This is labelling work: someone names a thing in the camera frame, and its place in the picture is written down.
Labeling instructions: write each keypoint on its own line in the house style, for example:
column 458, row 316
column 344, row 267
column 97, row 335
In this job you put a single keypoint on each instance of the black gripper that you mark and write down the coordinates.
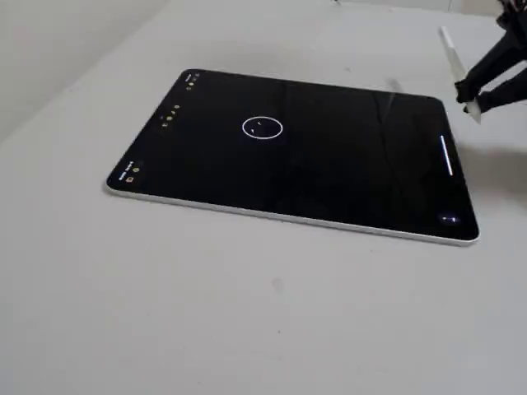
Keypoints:
column 499, row 70

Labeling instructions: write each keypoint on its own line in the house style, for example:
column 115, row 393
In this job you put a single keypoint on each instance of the white stylus pen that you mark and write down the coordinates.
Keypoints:
column 453, row 57

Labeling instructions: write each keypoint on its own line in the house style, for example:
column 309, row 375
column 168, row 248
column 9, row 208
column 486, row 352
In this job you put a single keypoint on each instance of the tablet with black screen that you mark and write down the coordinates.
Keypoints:
column 329, row 164

